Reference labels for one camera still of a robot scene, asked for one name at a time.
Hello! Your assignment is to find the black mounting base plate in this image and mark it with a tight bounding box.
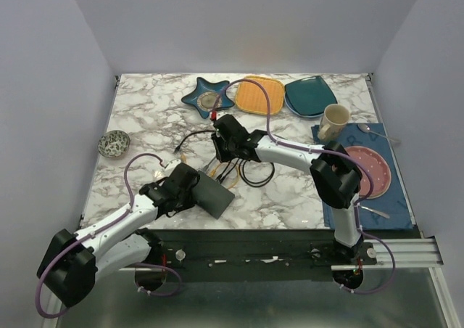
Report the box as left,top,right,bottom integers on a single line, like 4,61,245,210
74,228,423,284

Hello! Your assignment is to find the blue star-shaped dish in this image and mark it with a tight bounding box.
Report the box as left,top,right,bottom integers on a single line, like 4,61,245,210
181,77,230,119

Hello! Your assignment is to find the aluminium rail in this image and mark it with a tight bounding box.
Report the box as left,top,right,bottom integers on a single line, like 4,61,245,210
331,237,444,271

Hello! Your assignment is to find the pink dotted plate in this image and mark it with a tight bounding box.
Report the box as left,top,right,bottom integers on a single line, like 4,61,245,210
346,146,392,200

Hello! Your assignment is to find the orange woven square tray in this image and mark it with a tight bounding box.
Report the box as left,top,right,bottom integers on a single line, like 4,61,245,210
235,75,285,115

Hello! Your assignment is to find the beige ceramic mug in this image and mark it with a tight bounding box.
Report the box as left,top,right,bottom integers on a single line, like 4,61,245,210
317,104,351,142

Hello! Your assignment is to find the yellow ethernet cable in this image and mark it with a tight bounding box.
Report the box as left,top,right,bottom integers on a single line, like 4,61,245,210
180,155,241,191

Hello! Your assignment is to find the small floral patterned bowl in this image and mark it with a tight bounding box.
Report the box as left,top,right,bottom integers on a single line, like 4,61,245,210
97,130,131,159

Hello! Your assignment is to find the blue cloth placemat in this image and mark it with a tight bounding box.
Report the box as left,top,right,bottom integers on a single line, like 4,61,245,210
312,122,414,231

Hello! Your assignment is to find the metal spoon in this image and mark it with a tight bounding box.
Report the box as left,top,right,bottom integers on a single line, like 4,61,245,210
357,123,401,144

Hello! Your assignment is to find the black network switch box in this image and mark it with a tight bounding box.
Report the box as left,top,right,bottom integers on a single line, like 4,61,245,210
192,171,235,219

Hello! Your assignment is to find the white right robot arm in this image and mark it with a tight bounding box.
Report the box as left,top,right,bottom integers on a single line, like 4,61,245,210
212,114,363,264

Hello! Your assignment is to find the metal fork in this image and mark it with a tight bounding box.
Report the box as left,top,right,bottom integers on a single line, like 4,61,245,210
360,205,391,219

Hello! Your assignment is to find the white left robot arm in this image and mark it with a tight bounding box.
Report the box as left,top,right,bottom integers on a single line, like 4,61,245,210
37,163,200,308

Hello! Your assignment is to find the teal square plate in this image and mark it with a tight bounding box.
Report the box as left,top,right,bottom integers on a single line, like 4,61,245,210
284,75,338,118

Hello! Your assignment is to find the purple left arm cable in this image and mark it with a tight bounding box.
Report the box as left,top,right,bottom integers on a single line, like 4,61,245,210
36,153,182,319

